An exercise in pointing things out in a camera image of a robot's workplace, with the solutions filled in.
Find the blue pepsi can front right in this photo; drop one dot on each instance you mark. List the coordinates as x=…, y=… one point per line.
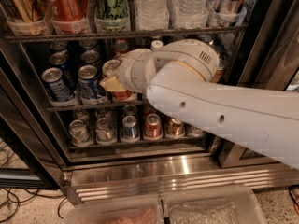
x=91, y=92

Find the gold can back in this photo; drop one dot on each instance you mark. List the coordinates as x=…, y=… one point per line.
x=206, y=38

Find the blue pepsi can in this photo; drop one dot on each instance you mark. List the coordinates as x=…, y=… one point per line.
x=92, y=57
x=60, y=95
x=61, y=60
x=91, y=92

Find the gold can front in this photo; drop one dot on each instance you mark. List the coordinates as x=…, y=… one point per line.
x=219, y=73

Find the red bull can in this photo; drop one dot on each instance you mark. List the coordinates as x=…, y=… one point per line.
x=229, y=10

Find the water bottle top left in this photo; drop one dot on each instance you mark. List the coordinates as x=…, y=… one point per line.
x=152, y=14

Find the blue can bottom shelf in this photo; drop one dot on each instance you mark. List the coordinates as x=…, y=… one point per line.
x=130, y=132

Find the orange can shelf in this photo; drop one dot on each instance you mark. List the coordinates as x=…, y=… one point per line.
x=70, y=16
x=175, y=128

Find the blue pepsi can front left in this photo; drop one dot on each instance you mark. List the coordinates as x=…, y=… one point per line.
x=60, y=95

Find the clear plastic bin right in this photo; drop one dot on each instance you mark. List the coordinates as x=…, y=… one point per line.
x=234, y=204

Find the clear plastic bin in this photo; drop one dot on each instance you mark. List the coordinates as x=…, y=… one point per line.
x=234, y=204
x=145, y=209

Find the orange can bottom shelf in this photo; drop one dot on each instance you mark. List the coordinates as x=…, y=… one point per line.
x=175, y=128

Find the red coke can front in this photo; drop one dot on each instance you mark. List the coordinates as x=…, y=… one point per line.
x=112, y=68

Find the brown tea bottle white cap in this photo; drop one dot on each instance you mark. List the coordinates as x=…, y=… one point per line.
x=156, y=44

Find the silver can bottom far left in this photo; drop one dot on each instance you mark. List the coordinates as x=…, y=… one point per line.
x=80, y=134

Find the blue pepsi can middle left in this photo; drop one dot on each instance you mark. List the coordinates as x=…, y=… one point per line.
x=61, y=60

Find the red coke can back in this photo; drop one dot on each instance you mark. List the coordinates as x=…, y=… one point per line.
x=120, y=46

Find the silver can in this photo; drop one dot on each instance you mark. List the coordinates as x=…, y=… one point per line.
x=80, y=134
x=105, y=132

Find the orange can top shelf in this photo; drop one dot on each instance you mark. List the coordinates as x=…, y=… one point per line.
x=70, y=16

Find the water bottle top right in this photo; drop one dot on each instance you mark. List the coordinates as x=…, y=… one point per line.
x=188, y=14

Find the red coke can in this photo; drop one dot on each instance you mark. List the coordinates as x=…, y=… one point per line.
x=112, y=68
x=120, y=46

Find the clear plastic bin left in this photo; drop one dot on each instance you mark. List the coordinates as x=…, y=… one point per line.
x=145, y=209

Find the gold can top shelf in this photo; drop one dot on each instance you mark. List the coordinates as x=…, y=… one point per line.
x=30, y=19

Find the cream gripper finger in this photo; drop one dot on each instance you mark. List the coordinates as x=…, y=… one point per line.
x=112, y=84

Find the water bottle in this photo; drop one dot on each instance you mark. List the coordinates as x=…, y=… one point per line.
x=188, y=14
x=152, y=14

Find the stainless steel fridge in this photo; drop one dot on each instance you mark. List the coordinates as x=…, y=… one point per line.
x=259, y=50

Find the tea bottle bottom shelf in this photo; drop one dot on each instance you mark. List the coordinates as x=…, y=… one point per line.
x=195, y=132

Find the blue pepsi can middle right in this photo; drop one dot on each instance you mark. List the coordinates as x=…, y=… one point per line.
x=92, y=57

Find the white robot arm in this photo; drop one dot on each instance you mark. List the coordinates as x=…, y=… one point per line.
x=176, y=79

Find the green la croix can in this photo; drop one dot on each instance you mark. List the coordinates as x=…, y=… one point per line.
x=113, y=14

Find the red can bottom shelf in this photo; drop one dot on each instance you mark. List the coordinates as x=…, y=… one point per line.
x=153, y=127

